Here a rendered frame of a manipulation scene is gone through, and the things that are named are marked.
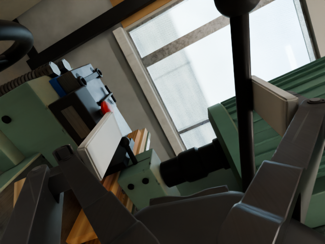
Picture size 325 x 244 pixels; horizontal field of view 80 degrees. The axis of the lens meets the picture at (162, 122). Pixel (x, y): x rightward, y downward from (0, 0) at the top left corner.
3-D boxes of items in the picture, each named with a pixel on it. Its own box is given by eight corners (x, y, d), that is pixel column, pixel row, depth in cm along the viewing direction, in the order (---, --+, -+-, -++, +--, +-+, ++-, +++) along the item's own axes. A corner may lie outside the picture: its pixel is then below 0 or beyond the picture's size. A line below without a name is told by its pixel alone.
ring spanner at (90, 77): (96, 68, 39) (98, 67, 39) (102, 77, 40) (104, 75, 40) (74, 78, 30) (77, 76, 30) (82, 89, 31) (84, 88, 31)
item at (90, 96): (73, 71, 38) (96, 57, 37) (104, 117, 42) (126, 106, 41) (31, 87, 27) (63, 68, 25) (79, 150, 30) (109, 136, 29)
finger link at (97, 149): (102, 181, 14) (93, 183, 14) (123, 136, 21) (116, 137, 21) (85, 146, 13) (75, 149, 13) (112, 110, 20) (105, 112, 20)
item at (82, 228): (107, 156, 49) (126, 147, 47) (110, 160, 49) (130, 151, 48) (65, 241, 28) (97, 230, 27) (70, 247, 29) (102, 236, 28)
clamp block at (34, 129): (39, 84, 41) (73, 65, 39) (78, 135, 46) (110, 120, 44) (-23, 109, 28) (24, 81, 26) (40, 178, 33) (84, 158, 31)
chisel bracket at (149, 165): (117, 161, 42) (153, 146, 40) (148, 205, 47) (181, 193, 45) (108, 186, 35) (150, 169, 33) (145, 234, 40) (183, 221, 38)
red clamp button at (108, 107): (102, 100, 32) (108, 97, 32) (112, 115, 33) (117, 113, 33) (96, 106, 30) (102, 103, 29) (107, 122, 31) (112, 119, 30)
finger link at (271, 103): (286, 99, 11) (299, 97, 11) (245, 76, 18) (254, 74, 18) (287, 143, 13) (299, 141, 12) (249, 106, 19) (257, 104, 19)
